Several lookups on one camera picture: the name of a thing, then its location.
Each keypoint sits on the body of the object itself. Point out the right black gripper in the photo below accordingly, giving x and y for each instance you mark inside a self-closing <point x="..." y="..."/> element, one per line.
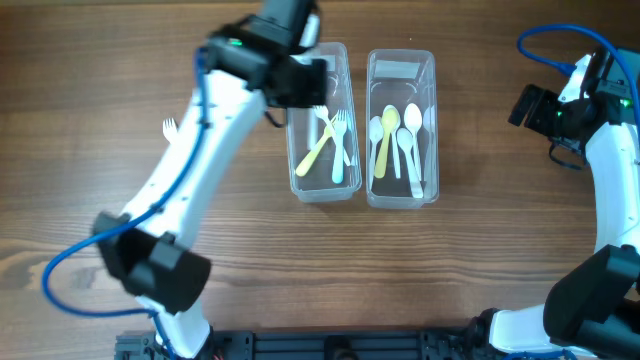
<point x="526" y="106"/>

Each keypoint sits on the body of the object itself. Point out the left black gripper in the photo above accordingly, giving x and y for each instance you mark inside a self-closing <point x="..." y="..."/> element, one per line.
<point x="304" y="82"/>

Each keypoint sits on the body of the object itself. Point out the white fork slanted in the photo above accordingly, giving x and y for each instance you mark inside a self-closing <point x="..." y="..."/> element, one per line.
<point x="322" y="113"/>

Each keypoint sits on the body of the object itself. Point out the light blue fork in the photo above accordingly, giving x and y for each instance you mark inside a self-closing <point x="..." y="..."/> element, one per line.
<point x="340" y="127"/>

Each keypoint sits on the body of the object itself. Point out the yellow fork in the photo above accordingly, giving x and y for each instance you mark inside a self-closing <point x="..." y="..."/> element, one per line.
<point x="308" y="161"/>

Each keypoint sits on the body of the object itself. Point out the yellow spoon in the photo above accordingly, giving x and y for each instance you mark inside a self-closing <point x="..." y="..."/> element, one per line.
<point x="389" y="120"/>

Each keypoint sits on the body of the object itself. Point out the white spoon top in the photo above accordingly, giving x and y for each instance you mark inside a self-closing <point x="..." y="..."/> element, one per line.
<point x="413" y="123"/>

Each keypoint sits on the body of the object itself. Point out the white spoon thick handle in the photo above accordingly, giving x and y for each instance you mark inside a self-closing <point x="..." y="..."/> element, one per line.
<point x="406" y="143"/>

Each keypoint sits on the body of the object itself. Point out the white fork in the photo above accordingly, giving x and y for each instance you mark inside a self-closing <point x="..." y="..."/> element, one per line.
<point x="312" y="129"/>
<point x="170" y="130"/>

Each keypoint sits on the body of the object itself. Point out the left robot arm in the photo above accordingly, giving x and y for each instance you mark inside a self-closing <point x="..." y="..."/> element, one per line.
<point x="243" y="69"/>

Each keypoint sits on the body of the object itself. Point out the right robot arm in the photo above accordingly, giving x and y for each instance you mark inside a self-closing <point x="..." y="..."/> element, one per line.
<point x="587" y="312"/>

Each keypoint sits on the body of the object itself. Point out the left clear plastic container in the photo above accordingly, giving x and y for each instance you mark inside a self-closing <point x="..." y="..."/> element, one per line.
<point x="317" y="185"/>

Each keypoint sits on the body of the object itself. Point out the clear plastic container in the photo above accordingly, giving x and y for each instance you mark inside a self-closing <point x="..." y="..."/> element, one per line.
<point x="317" y="185"/>
<point x="398" y="77"/>

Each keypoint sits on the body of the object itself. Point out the right clear plastic container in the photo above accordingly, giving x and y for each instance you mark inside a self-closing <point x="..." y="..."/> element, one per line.
<point x="398" y="77"/>

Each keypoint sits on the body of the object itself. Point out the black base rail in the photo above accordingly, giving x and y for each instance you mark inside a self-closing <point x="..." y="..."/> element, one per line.
<point x="429" y="344"/>

